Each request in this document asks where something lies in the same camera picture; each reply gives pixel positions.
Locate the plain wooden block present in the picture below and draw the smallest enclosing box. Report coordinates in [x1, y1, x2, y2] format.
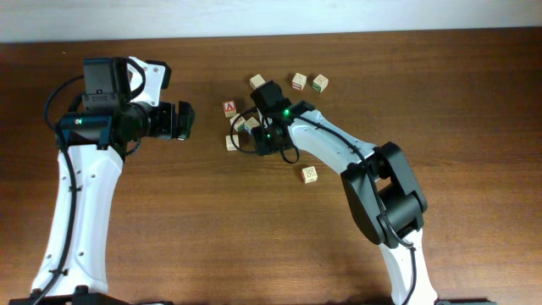
[225, 135, 240, 151]

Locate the wooden block letter N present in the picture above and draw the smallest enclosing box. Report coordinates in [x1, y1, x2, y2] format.
[301, 166, 318, 184]

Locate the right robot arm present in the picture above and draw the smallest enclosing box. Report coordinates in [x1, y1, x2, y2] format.
[251, 81, 444, 305]

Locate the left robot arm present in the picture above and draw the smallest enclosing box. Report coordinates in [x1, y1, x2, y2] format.
[16, 102, 196, 304]

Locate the wooden block red side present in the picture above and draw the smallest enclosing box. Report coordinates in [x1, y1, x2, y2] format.
[249, 75, 265, 90]

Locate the wooden block green edge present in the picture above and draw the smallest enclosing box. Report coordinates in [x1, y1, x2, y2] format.
[230, 114, 246, 133]

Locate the wooden block red bottom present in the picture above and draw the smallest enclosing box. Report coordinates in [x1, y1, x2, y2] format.
[291, 73, 307, 92]

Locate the red letter A block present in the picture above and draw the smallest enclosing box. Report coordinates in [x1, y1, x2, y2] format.
[223, 100, 237, 118]

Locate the wooden block green side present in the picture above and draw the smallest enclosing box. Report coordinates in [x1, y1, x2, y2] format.
[312, 74, 329, 93]

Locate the right black cable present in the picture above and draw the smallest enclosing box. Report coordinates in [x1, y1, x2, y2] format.
[229, 106, 301, 165]

